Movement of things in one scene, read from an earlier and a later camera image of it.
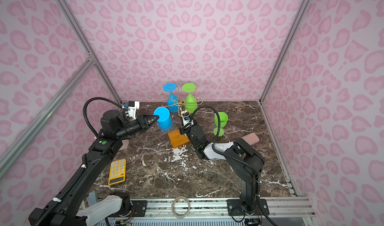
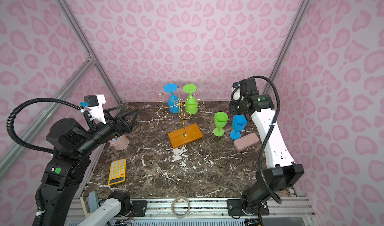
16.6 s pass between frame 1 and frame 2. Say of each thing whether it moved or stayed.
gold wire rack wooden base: stayed
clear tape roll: stayed
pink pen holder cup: stayed
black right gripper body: moved
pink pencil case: stayed
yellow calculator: stayed
